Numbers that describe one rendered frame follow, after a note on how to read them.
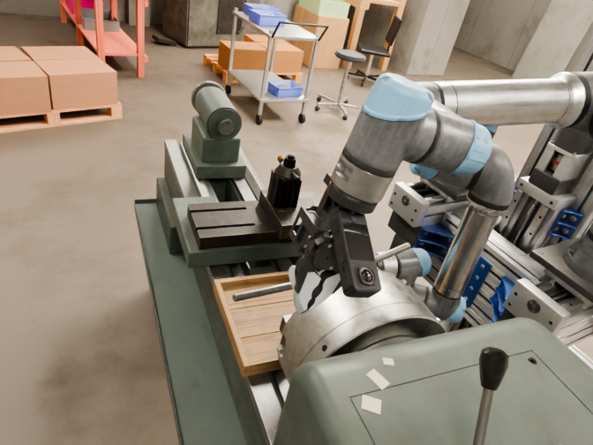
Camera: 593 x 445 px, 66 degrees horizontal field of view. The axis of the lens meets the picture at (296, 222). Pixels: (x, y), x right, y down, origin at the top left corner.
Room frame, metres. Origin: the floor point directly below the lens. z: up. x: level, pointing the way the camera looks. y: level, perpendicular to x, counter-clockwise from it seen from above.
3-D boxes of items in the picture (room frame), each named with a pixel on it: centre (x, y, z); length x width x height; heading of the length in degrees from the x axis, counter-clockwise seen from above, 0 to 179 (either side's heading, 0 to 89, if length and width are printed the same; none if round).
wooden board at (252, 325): (0.90, -0.04, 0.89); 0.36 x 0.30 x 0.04; 119
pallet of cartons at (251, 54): (5.93, 0.98, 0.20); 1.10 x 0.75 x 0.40; 126
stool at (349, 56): (5.23, -0.16, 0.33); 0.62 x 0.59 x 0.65; 37
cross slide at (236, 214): (1.21, 0.12, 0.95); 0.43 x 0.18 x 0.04; 119
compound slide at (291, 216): (1.22, 0.05, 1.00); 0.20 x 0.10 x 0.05; 29
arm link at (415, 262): (0.97, -0.30, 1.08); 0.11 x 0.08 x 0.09; 118
